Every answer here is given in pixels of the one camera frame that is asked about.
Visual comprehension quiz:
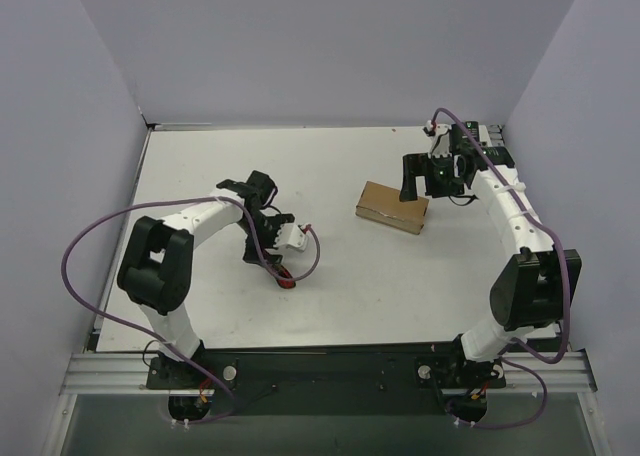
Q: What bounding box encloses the red black utility knife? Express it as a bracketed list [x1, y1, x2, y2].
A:
[268, 263, 296, 290]

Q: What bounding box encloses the brown cardboard express box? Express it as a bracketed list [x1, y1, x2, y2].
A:
[355, 181, 429, 235]

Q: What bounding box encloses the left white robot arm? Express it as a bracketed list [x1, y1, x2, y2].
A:
[116, 170, 296, 388]

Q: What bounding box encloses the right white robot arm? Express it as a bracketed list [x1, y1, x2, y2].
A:
[399, 121, 582, 364]

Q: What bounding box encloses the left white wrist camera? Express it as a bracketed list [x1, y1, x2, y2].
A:
[273, 223, 309, 252]

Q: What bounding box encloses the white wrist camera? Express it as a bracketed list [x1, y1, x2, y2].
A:
[273, 223, 309, 252]
[422, 120, 452, 157]

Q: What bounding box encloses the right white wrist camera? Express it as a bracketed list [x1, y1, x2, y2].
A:
[422, 120, 452, 157]

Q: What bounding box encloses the aluminium back rail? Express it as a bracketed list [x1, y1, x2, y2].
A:
[144, 120, 504, 133]

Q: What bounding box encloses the aluminium rail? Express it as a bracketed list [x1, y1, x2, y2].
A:
[144, 120, 504, 133]
[62, 347, 597, 395]

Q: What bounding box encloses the aluminium front rail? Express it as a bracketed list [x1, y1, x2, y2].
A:
[62, 347, 597, 395]

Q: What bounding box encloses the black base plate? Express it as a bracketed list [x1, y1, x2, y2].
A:
[145, 342, 506, 421]

